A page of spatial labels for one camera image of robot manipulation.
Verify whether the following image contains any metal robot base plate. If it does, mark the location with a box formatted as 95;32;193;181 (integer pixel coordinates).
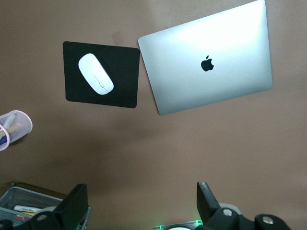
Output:
153;218;204;230

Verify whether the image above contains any white computer mouse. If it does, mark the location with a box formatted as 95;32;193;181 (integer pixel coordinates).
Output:
78;53;115;95

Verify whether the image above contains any pink mesh pen cup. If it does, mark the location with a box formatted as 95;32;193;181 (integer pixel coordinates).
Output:
0;110;33;152

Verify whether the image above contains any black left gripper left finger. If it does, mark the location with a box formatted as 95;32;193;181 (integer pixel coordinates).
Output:
24;184;89;230

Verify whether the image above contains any grey mesh desk tray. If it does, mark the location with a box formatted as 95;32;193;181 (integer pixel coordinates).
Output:
0;183;92;230

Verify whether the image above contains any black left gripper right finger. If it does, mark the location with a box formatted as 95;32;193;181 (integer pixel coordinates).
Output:
196;181;292;230

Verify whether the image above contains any blue capped white marker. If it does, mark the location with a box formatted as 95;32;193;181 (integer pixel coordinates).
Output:
12;204;41;214

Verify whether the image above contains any silver laptop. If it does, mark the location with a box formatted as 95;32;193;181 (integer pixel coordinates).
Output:
137;0;273;116

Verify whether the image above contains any black mouse pad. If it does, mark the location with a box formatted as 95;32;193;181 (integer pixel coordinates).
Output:
62;41;141;109

